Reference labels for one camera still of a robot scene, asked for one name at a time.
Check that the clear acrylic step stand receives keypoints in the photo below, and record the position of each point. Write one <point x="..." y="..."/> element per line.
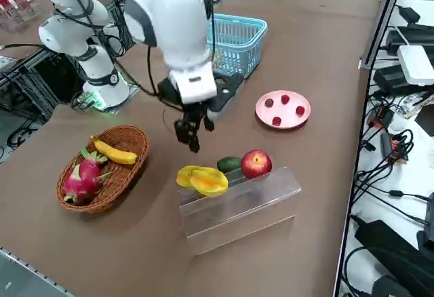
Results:
<point x="237" y="215"/>

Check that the aluminium frame rail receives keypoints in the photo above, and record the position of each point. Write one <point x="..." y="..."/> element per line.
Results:
<point x="23" y="273"/>

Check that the large black power brick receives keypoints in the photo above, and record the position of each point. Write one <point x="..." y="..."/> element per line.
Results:
<point x="393" y="253"/>

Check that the yellow banana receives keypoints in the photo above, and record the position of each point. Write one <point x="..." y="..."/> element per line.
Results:
<point x="115" y="153"/>

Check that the red apple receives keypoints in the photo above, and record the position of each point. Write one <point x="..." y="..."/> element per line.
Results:
<point x="256" y="164"/>

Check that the aluminium frame post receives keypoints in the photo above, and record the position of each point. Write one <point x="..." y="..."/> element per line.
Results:
<point x="383" y="22"/>

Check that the brown wicker basket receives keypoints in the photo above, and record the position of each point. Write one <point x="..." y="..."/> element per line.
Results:
<point x="129" y="175"/>

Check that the blue plastic basket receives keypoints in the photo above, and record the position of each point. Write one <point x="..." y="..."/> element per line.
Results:
<point x="244" y="42"/>

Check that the clear rack with red bottles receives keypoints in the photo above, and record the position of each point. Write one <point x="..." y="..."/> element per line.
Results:
<point x="17" y="9"/>

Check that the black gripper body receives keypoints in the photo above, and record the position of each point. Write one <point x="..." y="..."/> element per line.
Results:
<point x="167" y="92"/>

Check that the green avocado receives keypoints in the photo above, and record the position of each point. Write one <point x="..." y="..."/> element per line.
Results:
<point x="229" y="164"/>

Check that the pink dragon fruit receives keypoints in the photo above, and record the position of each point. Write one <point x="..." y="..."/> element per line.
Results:
<point x="84" y="178"/>

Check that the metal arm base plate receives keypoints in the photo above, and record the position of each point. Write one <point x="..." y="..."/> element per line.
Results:
<point x="133" y="88"/>

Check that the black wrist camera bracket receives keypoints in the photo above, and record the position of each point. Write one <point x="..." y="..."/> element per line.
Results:
<point x="230" y="88"/>

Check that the pink round plate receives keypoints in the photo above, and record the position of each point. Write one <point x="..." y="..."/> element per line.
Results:
<point x="288" y="114"/>

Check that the orange black connector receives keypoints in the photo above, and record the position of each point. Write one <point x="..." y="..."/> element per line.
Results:
<point x="381" y="117"/>
<point x="393" y="148"/>

